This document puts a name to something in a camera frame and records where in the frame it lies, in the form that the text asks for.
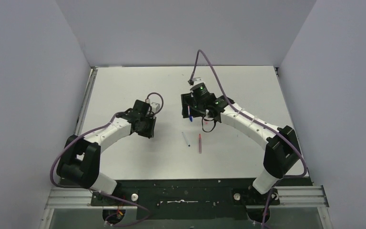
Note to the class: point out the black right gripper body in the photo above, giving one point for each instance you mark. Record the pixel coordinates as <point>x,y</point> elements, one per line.
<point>196,107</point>

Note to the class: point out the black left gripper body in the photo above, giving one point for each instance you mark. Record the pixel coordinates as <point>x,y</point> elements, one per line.
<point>148,127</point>

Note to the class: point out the white blue marker pen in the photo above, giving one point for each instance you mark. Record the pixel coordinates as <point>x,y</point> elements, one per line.
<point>186,139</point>

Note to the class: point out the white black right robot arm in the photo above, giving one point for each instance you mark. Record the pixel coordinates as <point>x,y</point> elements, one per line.
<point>280,145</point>

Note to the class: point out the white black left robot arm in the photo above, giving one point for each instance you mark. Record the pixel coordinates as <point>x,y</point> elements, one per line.
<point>81,158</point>

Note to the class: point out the pink marker pen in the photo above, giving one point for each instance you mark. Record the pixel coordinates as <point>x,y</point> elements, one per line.
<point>200,144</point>

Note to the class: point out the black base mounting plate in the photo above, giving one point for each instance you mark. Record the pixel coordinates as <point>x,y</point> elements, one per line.
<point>181,199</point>

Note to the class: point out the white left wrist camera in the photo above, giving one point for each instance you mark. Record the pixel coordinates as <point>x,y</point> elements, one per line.
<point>154,108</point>

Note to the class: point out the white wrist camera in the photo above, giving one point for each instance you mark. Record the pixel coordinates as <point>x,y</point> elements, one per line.
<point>195,81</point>
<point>154,108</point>

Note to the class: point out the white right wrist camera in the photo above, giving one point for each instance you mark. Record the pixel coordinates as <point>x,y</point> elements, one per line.
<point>195,81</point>

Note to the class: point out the left side aluminium rail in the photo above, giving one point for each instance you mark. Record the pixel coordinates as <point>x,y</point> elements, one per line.
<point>85,102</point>

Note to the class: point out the aluminium frame rail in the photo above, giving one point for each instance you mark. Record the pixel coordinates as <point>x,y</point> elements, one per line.
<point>289,197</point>

